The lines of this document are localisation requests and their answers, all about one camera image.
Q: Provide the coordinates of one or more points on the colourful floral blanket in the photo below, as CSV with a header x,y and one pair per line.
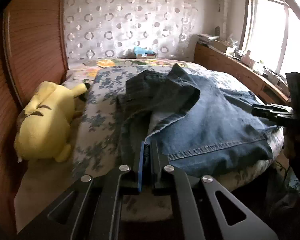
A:
x,y
102,63

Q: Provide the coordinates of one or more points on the window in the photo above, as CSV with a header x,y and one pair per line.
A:
x,y
267,30

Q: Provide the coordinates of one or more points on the stack of papers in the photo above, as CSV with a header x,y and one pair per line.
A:
x,y
207,38

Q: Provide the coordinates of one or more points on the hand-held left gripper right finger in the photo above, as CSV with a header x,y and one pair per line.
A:
x,y
156,170

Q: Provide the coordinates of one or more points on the blue floral bedsheet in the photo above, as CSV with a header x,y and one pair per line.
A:
x,y
102,100

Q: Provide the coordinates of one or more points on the blue denim pants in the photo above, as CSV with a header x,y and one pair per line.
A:
x,y
215,120

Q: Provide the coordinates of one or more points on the circle patterned curtain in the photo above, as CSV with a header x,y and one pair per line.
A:
x,y
127,17

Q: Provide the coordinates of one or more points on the cardboard box with blue packets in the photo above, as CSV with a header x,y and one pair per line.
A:
x,y
142,53

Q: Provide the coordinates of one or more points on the pink jar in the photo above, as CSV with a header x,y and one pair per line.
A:
x,y
246,57

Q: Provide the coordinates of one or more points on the wooden wardrobe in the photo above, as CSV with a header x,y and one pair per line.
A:
x,y
35,42

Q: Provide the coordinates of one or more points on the wooden cabinet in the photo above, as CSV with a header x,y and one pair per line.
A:
x,y
215,60

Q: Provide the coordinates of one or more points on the yellow plush toy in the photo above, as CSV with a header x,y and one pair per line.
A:
x,y
47,120

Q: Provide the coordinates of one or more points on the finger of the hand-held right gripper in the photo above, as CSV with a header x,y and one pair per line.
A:
x,y
262,111

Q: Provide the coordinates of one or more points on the white wrapped pipe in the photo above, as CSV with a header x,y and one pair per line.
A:
x,y
223,10

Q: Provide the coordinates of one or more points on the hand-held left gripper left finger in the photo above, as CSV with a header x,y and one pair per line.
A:
x,y
140,175

